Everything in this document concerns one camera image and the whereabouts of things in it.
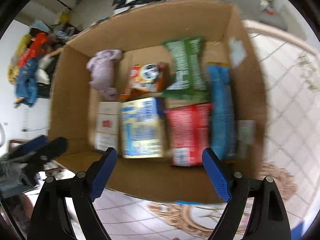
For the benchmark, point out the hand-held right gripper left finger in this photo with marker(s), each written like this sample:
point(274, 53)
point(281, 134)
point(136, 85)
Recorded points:
point(103, 175)

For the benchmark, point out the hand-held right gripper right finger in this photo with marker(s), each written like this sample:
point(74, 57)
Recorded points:
point(216, 175)

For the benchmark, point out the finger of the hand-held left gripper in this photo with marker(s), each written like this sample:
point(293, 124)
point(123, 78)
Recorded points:
point(56, 146)
point(32, 145)

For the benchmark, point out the red packet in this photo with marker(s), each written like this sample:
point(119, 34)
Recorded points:
point(190, 132)

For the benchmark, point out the cardboard box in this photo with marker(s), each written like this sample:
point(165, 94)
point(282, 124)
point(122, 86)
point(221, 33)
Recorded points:
point(75, 92)

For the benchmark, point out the white blue carton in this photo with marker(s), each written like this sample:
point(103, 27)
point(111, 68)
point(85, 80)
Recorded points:
point(142, 127)

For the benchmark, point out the long blue packet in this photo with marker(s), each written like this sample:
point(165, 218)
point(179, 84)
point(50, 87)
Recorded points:
point(222, 110)

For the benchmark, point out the purple cloth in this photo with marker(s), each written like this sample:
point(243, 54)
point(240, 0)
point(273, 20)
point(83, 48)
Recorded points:
point(102, 67)

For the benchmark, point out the orange cartoon snack packet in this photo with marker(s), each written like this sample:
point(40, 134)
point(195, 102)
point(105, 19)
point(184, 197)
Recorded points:
point(145, 76)

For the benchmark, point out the green packet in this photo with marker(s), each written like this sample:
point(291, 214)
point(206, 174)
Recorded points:
point(187, 65)

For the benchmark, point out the dark grey fleece garment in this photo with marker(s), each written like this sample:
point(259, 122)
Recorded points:
point(10, 177)

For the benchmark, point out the blue garment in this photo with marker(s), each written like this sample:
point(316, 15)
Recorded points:
point(26, 85)

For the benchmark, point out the white cloth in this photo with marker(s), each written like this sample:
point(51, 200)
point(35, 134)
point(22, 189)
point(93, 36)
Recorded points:
point(43, 67)

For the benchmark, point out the yellow garment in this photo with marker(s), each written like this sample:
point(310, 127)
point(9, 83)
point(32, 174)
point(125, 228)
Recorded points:
point(17, 55)

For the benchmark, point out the orange garment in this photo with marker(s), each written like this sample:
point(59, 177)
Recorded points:
point(37, 45)

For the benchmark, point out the yellow bag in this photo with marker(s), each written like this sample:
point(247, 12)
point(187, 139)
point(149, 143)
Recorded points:
point(65, 17)

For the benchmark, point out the grey upholstered chair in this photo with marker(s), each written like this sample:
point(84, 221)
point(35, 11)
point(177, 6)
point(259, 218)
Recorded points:
point(285, 12)

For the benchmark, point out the white plastic bag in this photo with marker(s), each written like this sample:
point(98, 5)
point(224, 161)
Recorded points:
point(265, 3)

